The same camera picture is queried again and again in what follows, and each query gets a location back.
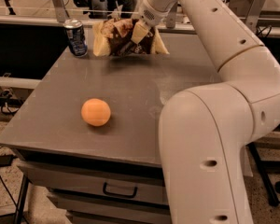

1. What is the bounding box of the metal railing frame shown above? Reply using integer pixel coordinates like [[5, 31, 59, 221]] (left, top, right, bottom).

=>
[[0, 0, 280, 39]]

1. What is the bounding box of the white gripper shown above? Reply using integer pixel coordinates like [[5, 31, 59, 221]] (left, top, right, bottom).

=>
[[131, 0, 172, 44]]

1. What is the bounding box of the seated person in jeans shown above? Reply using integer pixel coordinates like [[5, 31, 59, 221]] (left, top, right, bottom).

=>
[[91, 0, 137, 19]]

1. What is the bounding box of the orange ball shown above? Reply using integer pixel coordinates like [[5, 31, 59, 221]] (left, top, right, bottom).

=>
[[81, 98, 111, 127]]

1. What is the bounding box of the black drawer handle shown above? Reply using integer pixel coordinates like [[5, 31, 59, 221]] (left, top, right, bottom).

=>
[[103, 182, 138, 199]]

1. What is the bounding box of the black power adapter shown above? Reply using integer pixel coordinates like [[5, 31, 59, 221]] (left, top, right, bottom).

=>
[[0, 155, 14, 167]]

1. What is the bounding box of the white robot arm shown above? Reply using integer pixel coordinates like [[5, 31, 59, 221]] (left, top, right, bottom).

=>
[[133, 0, 280, 224]]

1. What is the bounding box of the grey drawer cabinet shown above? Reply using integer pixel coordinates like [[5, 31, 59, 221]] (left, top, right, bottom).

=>
[[0, 28, 223, 224]]

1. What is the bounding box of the brown chip bag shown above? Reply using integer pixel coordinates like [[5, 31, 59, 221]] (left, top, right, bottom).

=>
[[92, 19, 169, 57]]

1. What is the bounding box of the blue pepsi can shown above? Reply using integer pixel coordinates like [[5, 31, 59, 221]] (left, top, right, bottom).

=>
[[63, 19, 88, 57]]

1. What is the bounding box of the black stand leg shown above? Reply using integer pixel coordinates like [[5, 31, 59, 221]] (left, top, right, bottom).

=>
[[248, 143, 280, 207]]

